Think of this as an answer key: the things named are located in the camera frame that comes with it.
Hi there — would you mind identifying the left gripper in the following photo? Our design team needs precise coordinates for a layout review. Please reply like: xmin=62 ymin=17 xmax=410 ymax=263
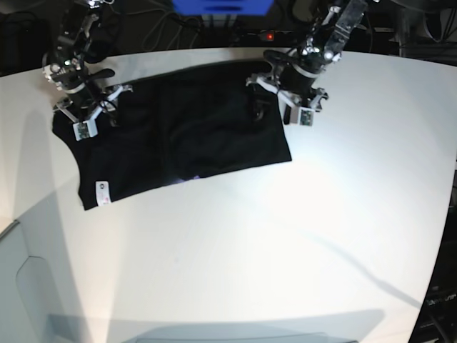
xmin=246 ymin=49 xmax=328 ymax=122

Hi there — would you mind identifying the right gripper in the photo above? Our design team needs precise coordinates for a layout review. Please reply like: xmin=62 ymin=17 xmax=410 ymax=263
xmin=53 ymin=81 xmax=133 ymax=127

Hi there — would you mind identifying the black T-shirt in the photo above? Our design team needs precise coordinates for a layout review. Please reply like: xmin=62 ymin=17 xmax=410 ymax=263
xmin=52 ymin=61 xmax=291 ymax=210

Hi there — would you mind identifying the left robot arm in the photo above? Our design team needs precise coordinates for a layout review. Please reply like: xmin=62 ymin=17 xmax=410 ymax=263
xmin=246 ymin=0 xmax=368 ymax=126

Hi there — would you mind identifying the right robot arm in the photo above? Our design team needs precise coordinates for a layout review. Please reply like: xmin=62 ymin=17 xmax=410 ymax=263
xmin=43 ymin=1 xmax=126 ymax=127

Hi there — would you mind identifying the white shirt label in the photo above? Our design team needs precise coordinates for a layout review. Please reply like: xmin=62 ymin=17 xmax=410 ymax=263
xmin=95 ymin=181 xmax=111 ymax=207

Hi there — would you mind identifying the black power strip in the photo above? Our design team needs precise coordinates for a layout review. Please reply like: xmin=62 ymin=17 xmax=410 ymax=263
xmin=244 ymin=30 xmax=301 ymax=42

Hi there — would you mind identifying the blue plastic box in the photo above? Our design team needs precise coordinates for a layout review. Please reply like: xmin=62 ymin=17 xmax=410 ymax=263
xmin=172 ymin=0 xmax=274 ymax=16

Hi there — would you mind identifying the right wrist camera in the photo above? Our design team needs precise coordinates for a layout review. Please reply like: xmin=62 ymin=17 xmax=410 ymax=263
xmin=73 ymin=119 xmax=98 ymax=141

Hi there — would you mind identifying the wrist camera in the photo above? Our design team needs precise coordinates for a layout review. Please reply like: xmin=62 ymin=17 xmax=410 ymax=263
xmin=289 ymin=107 xmax=315 ymax=126
xmin=73 ymin=119 xmax=98 ymax=141

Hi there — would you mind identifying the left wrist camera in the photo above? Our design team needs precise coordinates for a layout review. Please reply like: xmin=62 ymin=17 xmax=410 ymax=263
xmin=289 ymin=107 xmax=315 ymax=126

